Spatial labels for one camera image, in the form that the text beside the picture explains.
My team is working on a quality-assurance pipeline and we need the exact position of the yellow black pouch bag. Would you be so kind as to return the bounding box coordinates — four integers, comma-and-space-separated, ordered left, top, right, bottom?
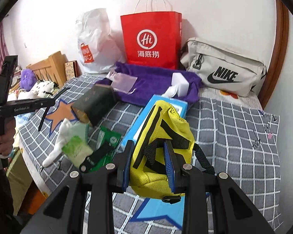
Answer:
129, 100, 215, 204

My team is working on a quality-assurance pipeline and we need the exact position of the blue tissue pack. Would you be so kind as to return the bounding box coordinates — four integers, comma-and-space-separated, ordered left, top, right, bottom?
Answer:
119, 94, 189, 152

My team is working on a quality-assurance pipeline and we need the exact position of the white cotton glove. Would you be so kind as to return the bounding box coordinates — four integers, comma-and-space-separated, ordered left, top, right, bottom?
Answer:
42, 118, 72, 168

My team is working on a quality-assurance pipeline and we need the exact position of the person's left hand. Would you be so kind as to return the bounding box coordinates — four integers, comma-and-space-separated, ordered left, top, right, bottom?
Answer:
0, 117, 16, 156

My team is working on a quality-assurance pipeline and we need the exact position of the green plastic packet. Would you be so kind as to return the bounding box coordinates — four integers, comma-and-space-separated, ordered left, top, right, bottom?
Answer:
79, 126, 121, 173

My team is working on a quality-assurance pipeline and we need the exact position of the purple plush toy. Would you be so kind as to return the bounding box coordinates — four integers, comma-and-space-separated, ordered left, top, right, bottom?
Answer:
20, 69, 37, 91

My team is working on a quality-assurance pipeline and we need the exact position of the white spotted plush toy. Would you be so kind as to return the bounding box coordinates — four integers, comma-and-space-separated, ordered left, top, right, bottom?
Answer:
17, 81, 55, 100

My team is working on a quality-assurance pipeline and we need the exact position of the light green wipes packet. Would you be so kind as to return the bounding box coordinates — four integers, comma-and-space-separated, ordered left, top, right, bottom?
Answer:
62, 122, 93, 168

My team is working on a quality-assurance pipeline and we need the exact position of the brown star blue border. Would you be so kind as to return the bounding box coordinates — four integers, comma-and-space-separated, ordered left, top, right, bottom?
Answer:
45, 99, 78, 136

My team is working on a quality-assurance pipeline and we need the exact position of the wooden headboard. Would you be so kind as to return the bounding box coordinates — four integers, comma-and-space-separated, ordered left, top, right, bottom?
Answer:
26, 51, 67, 88

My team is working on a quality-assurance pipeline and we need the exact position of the dark green gold box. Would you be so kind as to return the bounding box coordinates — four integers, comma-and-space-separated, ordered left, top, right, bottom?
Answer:
71, 84, 117, 126

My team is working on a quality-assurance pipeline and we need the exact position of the grey white checked bedspread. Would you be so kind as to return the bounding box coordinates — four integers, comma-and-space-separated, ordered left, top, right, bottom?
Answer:
19, 74, 282, 233

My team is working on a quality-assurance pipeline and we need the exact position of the white foam block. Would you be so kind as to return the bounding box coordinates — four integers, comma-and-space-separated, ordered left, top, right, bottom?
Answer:
162, 72, 189, 98

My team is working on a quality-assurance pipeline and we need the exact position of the framed picture board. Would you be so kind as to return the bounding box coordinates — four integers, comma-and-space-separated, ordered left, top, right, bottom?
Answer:
64, 61, 81, 80

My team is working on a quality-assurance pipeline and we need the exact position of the purple fluffy towel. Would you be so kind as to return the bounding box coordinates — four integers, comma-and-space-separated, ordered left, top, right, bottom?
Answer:
93, 61, 203, 107

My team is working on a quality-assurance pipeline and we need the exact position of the grey Nike waist bag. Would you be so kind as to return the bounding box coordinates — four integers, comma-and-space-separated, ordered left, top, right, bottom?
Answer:
180, 37, 267, 97

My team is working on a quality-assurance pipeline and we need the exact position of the person's dark left sleeve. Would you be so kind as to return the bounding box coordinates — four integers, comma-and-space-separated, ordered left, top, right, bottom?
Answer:
0, 170, 22, 233

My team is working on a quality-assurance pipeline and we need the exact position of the white Miniso plastic bag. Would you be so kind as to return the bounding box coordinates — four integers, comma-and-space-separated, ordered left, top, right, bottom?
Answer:
76, 8, 125, 74

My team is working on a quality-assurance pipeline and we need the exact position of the red Haidilao paper bag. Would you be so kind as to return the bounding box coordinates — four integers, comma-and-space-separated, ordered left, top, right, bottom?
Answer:
121, 11, 182, 70

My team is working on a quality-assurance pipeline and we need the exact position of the brown wooden door frame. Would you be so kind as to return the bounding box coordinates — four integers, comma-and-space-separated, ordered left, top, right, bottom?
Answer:
258, 0, 289, 108

